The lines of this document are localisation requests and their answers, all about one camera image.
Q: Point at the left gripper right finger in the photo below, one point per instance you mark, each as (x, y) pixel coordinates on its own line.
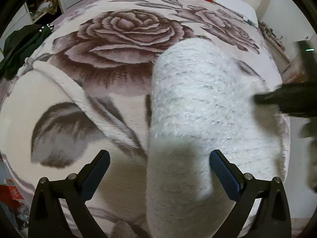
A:
(273, 215)

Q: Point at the white bedside table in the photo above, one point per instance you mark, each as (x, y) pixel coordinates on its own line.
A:
(275, 46)

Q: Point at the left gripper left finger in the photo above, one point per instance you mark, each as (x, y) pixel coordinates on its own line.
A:
(47, 218)

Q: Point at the white knit cardigan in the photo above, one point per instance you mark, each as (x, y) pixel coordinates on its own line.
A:
(202, 100)

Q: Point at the white pillow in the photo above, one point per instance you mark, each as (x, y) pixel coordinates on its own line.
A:
(241, 8)

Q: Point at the floral purple bed blanket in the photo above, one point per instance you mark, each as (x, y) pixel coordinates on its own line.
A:
(88, 87)

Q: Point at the dark green garment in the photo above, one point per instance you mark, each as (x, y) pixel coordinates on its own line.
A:
(20, 45)

